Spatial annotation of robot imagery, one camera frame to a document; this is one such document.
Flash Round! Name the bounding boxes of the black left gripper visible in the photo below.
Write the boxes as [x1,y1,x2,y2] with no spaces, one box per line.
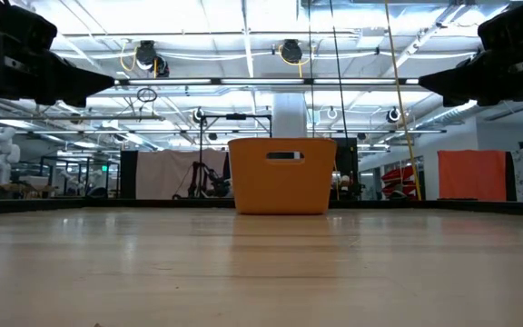
[0,0,116,109]

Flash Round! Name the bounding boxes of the orange plastic basket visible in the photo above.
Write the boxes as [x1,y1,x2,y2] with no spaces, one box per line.
[227,137,339,216]

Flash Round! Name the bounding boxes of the round black ceiling reel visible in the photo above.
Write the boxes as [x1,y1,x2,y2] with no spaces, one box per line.
[134,39,158,65]
[281,38,303,64]

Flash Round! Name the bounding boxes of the small black ceiling fixture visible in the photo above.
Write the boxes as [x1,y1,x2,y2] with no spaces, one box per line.
[154,56,171,78]

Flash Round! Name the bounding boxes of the red fabric panel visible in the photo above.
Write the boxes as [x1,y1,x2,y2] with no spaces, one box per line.
[437,149,508,202]

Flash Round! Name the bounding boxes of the black upright panel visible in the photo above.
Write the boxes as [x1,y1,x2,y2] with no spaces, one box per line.
[119,149,139,199]

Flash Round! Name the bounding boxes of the red stacked crates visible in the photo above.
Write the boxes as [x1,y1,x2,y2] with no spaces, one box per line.
[380,163,419,200]

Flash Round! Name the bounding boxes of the beige curtain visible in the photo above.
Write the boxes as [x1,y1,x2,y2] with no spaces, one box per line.
[135,148,230,200]

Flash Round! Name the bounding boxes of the yellow hanging cable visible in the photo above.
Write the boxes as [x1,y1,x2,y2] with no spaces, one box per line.
[382,0,423,202]

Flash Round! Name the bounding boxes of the black hanging ring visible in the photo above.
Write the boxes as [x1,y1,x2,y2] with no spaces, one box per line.
[135,86,159,104]

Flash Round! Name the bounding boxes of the black hanging cable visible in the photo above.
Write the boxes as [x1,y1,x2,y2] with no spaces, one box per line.
[328,0,351,140]

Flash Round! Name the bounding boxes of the black metal table frame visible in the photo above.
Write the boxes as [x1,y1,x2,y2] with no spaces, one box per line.
[0,197,523,217]

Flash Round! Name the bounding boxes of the black camera stand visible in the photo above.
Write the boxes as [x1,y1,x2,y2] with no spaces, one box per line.
[196,112,273,200]

